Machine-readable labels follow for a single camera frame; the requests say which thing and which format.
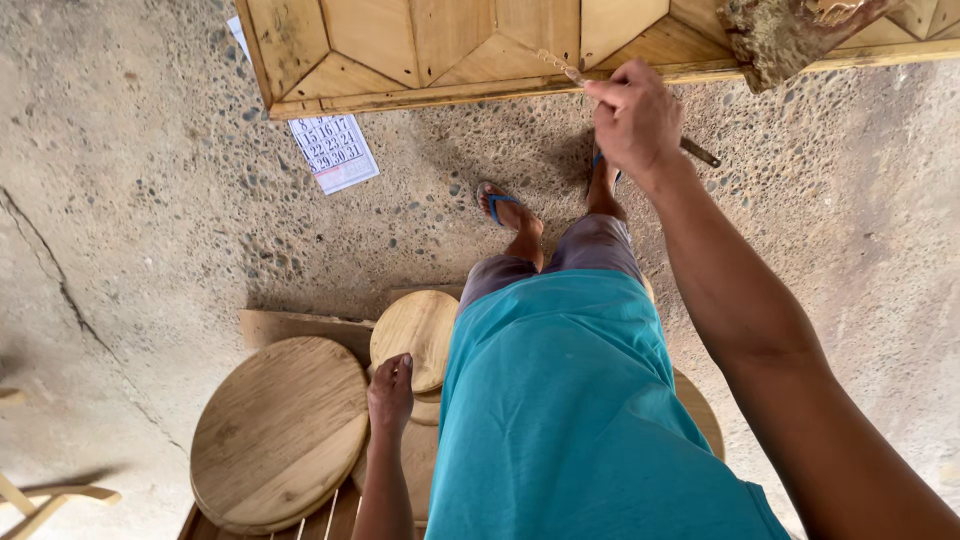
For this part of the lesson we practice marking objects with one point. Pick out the rough bark wood block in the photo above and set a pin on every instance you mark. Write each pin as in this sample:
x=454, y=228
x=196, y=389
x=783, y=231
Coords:
x=780, y=34

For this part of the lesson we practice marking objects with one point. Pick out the light wooden chair frame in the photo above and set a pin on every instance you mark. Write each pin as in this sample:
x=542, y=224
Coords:
x=45, y=502

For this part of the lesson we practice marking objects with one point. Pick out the white paper sheet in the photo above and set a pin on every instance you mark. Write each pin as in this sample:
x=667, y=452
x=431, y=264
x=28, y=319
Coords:
x=239, y=36

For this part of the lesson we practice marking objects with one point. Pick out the white calendar sheet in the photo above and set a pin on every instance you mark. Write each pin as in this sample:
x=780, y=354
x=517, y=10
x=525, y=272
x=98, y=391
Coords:
x=335, y=154

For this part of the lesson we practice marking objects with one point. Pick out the person's left hand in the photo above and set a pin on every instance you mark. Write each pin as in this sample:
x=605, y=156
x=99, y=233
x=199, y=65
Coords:
x=390, y=405

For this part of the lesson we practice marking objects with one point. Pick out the person's right hand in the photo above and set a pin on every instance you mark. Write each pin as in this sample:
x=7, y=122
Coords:
x=637, y=124

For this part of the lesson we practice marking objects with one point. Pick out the brown slatted wooden base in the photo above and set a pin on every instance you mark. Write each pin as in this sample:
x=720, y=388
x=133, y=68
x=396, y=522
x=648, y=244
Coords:
x=322, y=525

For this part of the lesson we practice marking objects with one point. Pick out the teal shirt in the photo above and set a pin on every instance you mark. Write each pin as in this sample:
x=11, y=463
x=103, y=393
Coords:
x=570, y=420

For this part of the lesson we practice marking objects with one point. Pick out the blue flip-flop sandal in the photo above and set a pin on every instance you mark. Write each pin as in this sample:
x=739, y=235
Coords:
x=496, y=202
x=598, y=159

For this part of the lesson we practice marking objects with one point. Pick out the person's right fingers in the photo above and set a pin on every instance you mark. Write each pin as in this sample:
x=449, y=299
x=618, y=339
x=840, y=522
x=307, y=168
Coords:
x=611, y=86

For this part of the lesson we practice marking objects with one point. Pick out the panelled wooden door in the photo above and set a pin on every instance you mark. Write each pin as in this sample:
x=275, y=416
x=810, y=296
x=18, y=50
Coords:
x=465, y=45

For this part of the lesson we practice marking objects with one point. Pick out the thin metal blade tool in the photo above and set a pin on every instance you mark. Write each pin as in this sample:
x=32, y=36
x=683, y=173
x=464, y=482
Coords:
x=702, y=153

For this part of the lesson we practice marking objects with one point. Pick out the grey shorts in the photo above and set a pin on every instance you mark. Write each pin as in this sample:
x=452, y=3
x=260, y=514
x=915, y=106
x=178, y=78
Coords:
x=577, y=247

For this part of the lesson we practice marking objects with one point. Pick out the small round wooden board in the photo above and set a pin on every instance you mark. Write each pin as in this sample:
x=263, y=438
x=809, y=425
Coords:
x=427, y=405
x=416, y=337

